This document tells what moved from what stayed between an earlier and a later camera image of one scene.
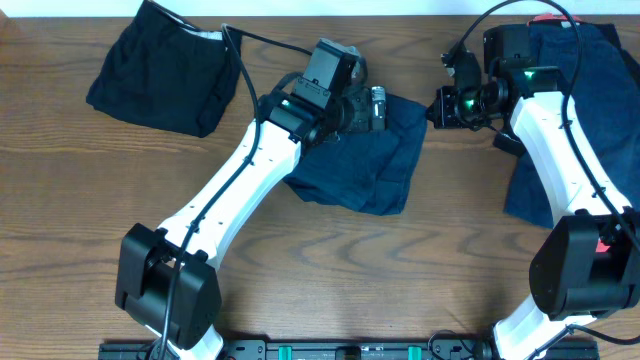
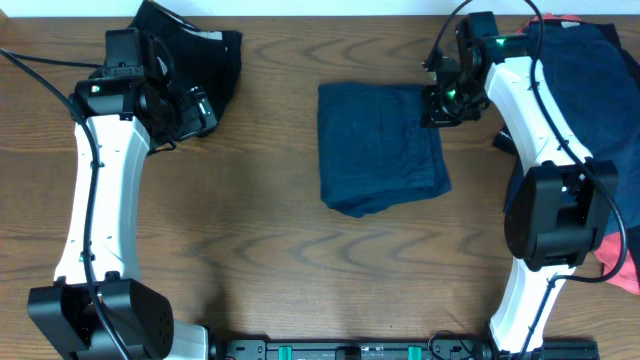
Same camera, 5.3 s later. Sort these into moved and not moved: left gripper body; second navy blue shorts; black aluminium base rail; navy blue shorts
Moved: left gripper body; navy blue shorts
Not moved: second navy blue shorts; black aluminium base rail
